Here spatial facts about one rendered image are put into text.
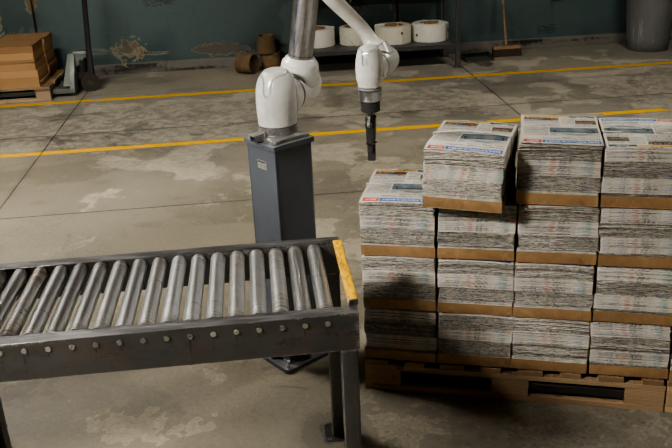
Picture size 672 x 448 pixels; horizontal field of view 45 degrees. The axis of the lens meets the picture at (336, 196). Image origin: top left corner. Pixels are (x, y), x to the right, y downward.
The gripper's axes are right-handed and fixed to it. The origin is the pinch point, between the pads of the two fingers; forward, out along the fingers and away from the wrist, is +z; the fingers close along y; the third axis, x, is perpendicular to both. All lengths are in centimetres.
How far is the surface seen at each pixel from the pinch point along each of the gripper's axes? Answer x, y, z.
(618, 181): -90, -19, 3
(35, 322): 80, -115, 16
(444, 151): -30.1, -25.8, -9.3
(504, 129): -50, 0, -10
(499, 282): -50, -19, 44
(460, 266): -36, -19, 38
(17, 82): 426, 421, 75
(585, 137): -79, -10, -11
